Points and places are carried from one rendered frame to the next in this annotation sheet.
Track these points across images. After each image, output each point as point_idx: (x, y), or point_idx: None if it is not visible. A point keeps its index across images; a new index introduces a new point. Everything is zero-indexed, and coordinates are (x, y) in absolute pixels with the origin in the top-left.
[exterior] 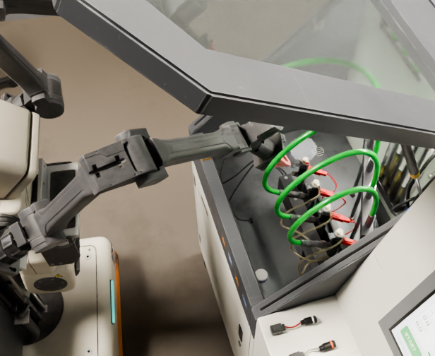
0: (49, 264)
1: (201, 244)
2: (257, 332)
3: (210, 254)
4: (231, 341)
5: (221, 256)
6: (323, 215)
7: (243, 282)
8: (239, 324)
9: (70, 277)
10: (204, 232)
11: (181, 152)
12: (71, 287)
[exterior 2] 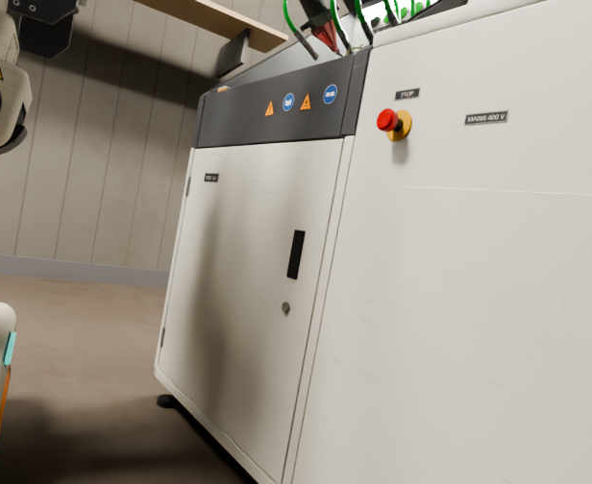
0: (11, 1)
1: (164, 344)
2: (373, 67)
3: (198, 292)
4: (239, 415)
5: (250, 181)
6: None
7: (329, 60)
8: (295, 229)
9: (16, 91)
10: (189, 267)
11: None
12: None
